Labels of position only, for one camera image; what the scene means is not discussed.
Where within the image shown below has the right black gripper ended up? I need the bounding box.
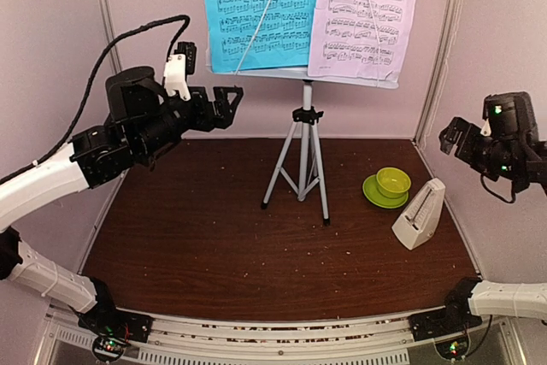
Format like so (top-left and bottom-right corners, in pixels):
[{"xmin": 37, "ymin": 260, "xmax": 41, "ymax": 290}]
[{"xmin": 438, "ymin": 115, "xmax": 523, "ymax": 181}]

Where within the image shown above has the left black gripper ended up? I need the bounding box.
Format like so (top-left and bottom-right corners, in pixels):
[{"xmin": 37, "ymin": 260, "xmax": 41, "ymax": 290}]
[{"xmin": 132, "ymin": 85, "xmax": 243, "ymax": 158}]

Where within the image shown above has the white perforated music stand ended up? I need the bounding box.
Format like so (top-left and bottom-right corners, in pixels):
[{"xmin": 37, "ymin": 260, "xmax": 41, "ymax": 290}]
[{"xmin": 232, "ymin": 66, "xmax": 398, "ymax": 227}]

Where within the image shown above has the white metronome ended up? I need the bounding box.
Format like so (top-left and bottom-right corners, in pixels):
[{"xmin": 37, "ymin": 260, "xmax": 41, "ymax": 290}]
[{"xmin": 391, "ymin": 178, "xmax": 445, "ymax": 250}]

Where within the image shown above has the blue sheet music page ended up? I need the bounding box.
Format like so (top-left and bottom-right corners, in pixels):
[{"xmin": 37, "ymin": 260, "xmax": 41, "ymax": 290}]
[{"xmin": 204, "ymin": 0, "xmax": 315, "ymax": 74}]

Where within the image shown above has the lilac sheet music page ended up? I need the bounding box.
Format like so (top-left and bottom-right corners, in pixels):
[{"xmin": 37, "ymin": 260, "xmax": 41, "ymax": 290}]
[{"xmin": 308, "ymin": 0, "xmax": 416, "ymax": 85}]

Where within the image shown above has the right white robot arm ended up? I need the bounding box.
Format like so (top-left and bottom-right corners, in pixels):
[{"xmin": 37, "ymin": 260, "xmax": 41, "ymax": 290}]
[{"xmin": 433, "ymin": 91, "xmax": 546, "ymax": 333}]

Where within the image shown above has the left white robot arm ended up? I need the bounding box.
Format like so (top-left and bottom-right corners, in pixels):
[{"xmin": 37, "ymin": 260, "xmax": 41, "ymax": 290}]
[{"xmin": 1, "ymin": 36, "xmax": 244, "ymax": 339}]

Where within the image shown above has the green bowl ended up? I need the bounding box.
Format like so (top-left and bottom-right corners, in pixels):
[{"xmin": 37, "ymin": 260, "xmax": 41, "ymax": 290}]
[{"xmin": 375, "ymin": 167, "xmax": 412, "ymax": 198}]

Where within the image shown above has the green saucer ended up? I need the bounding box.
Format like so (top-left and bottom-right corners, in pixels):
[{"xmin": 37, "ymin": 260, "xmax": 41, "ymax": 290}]
[{"xmin": 362, "ymin": 175, "xmax": 409, "ymax": 209}]

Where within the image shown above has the right aluminium frame post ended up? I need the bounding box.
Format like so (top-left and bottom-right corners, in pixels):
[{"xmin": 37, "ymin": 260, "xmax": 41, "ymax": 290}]
[{"xmin": 414, "ymin": 0, "xmax": 463, "ymax": 150}]

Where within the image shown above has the aluminium frame post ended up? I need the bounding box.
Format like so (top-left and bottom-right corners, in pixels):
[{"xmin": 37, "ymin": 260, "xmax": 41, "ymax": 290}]
[
  {"xmin": 414, "ymin": 0, "xmax": 463, "ymax": 150},
  {"xmin": 97, "ymin": 0, "xmax": 123, "ymax": 74}
]

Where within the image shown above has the left aluminium frame post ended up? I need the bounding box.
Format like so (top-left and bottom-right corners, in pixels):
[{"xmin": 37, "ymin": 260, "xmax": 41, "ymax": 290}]
[{"xmin": 97, "ymin": 0, "xmax": 123, "ymax": 74}]

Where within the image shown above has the front aluminium rail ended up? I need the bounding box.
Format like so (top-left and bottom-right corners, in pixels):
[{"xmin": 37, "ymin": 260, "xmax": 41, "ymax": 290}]
[{"xmin": 42, "ymin": 290, "xmax": 514, "ymax": 365}]

